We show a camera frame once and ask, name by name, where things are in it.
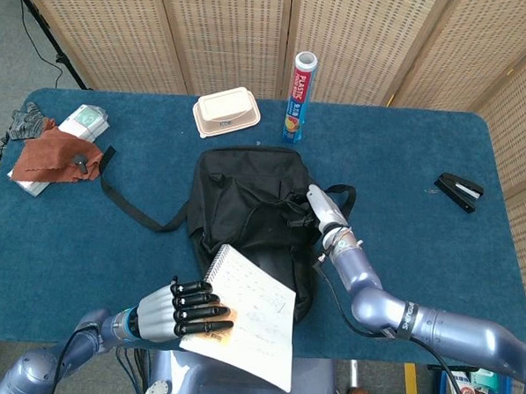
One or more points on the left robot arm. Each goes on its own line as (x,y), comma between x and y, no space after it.
(88,333)

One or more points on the brown cloth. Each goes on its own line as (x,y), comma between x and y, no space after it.
(49,150)

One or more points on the woven wooden folding screen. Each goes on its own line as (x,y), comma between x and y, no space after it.
(231,36)

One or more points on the white robot foot plate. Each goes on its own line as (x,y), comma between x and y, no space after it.
(155,392)

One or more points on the white wrapped paper pack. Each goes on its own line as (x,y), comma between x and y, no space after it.
(84,121)

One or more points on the grey patterned glove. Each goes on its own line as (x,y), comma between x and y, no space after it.
(24,125)

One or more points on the teal box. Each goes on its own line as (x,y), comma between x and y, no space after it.
(489,378)

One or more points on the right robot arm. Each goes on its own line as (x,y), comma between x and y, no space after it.
(459,331)

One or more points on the loose metal staples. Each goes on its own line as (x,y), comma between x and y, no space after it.
(432,191)

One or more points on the blue felt table cover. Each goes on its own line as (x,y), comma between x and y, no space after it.
(402,147)

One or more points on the white spiral notebook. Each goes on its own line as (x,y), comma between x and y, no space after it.
(261,320)

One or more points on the black backpack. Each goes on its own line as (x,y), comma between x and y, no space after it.
(245,205)

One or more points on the black tripod leg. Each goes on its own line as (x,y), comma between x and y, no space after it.
(46,31)

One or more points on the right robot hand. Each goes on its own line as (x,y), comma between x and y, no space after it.
(328,211)

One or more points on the beige lidded lunch box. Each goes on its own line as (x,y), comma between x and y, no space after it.
(225,111)

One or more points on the small black knob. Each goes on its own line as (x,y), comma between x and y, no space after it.
(80,162)

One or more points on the plastic food wrap roll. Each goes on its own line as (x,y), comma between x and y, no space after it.
(299,97)

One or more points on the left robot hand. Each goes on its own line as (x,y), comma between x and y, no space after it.
(160,315)

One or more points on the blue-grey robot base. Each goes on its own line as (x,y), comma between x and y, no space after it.
(217,389)

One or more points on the black stapler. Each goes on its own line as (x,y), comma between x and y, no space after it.
(457,189)

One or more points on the silver metal pole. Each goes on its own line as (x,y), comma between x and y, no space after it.
(354,374)

